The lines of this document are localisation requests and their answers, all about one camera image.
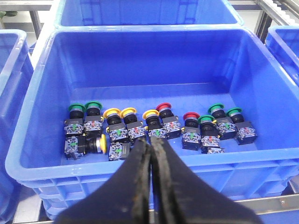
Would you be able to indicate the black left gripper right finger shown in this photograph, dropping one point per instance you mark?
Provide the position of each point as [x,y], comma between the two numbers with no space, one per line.
[181,197]

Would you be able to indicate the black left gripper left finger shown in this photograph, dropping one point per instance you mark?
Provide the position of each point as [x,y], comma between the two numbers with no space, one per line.
[122,199]

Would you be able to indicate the blue bin with buttons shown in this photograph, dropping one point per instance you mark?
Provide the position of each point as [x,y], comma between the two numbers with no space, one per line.
[191,69]

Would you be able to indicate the contact block lying front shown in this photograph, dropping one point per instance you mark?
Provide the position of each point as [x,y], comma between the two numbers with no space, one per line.
[118,151]

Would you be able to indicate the contact block front right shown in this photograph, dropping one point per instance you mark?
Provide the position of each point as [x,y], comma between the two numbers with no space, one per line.
[212,150]

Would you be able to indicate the red push button right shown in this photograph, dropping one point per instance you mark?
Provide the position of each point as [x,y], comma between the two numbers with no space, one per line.
[190,132]

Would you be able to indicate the red push button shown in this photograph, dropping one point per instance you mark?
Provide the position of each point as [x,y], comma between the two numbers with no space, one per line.
[190,132]
[170,121]

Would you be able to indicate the green push button front right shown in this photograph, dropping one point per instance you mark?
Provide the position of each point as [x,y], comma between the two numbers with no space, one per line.
[209,133]

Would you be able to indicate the yellow push button left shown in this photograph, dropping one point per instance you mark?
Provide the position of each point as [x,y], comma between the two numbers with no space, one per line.
[116,128]

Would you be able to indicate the red push button rear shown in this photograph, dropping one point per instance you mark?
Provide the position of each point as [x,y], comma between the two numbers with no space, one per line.
[170,121]

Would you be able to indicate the yellow push button lying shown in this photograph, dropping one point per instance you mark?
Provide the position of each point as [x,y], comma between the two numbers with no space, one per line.
[76,147]

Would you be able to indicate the green push button right group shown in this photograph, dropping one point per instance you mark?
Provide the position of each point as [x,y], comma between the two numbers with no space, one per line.
[224,124]

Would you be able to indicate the yellow push button centre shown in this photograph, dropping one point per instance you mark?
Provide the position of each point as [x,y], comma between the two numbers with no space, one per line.
[154,127]

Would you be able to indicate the green push button far left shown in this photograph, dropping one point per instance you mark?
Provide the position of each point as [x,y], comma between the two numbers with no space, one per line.
[73,126]

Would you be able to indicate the green push button far right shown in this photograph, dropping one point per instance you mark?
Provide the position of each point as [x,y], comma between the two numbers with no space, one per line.
[246,133]

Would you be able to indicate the blue bin left side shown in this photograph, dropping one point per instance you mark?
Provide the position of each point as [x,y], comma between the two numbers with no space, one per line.
[15,74]

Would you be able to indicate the blue bin right side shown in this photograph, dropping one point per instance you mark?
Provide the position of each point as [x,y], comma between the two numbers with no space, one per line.
[283,43]

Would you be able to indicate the blue bin behind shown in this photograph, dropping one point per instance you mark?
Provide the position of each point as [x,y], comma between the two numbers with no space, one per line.
[79,13]

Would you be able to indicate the steel rack front rail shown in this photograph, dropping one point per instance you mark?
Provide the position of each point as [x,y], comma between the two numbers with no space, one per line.
[272,210]

